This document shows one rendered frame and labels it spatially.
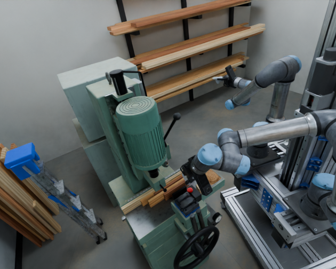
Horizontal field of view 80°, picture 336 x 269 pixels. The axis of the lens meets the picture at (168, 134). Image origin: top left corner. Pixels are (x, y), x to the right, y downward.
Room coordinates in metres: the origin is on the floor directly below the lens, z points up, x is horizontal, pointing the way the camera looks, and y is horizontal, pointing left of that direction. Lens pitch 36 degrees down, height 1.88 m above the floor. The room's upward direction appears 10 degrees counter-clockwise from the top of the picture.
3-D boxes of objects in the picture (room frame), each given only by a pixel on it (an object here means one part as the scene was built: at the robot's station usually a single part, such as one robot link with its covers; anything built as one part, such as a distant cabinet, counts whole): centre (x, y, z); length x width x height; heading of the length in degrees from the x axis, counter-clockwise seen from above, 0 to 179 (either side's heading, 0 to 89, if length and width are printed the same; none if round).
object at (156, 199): (0.75, 0.06, 0.92); 0.25 x 0.02 x 0.05; 118
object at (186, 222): (0.62, -0.04, 0.91); 0.15 x 0.14 x 0.09; 118
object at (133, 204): (0.81, 0.06, 0.92); 0.60 x 0.02 x 0.05; 118
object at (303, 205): (0.56, -0.71, 0.87); 0.15 x 0.15 x 0.10
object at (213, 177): (0.83, -0.21, 0.91); 0.12 x 0.09 x 0.03; 28
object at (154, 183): (0.78, 0.12, 1.03); 0.14 x 0.07 x 0.09; 28
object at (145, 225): (0.70, 0.00, 0.87); 0.61 x 0.30 x 0.06; 118
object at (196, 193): (0.62, -0.05, 0.99); 0.13 x 0.11 x 0.06; 118
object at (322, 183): (0.55, -0.71, 0.98); 0.13 x 0.12 x 0.14; 169
